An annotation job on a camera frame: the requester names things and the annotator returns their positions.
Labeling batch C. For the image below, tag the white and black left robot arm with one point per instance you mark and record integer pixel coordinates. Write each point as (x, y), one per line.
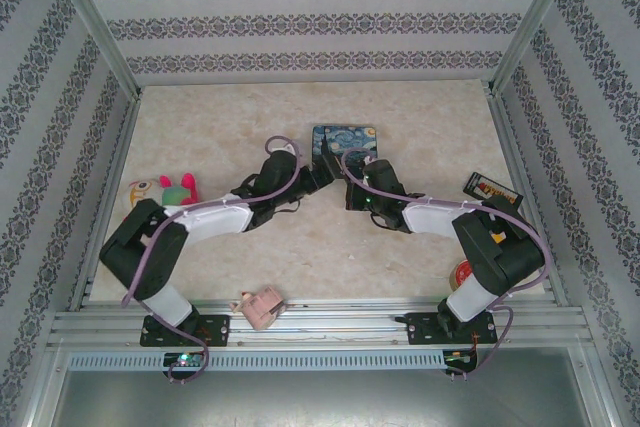
(215, 219)

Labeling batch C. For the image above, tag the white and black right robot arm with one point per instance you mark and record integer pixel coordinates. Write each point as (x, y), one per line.
(435, 219)

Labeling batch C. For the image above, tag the black box with orange print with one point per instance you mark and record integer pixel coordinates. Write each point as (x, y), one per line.
(492, 189)

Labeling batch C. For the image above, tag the plush toy with pink limbs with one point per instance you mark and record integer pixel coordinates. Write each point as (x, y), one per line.
(172, 194)

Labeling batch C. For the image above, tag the red round tape roll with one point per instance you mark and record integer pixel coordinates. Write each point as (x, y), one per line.
(462, 274)

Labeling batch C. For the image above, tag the yellow plastic item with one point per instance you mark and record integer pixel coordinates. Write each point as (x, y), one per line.
(497, 236)

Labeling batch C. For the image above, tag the pink toy figure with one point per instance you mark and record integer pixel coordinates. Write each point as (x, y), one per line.
(260, 307)

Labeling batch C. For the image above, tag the small circuit board with LED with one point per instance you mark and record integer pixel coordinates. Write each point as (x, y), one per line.
(457, 358)
(184, 359)

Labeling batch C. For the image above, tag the wide aluminium base rail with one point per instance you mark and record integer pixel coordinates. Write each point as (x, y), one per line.
(340, 322)

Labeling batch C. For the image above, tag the aluminium side rail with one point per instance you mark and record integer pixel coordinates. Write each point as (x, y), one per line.
(511, 147)
(120, 147)

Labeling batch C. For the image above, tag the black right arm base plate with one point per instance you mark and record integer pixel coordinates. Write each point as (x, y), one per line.
(417, 329)

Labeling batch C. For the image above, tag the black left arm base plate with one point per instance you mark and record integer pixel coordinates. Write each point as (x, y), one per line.
(217, 329)

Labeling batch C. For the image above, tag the aluminium frame post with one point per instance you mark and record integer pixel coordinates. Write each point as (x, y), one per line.
(91, 17)
(535, 17)

